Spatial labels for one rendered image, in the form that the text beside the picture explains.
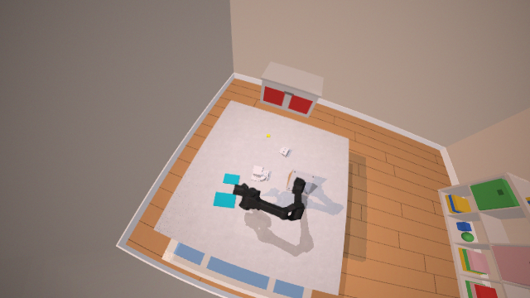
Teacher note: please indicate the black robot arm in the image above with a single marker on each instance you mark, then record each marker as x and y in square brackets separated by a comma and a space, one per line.
[251, 200]

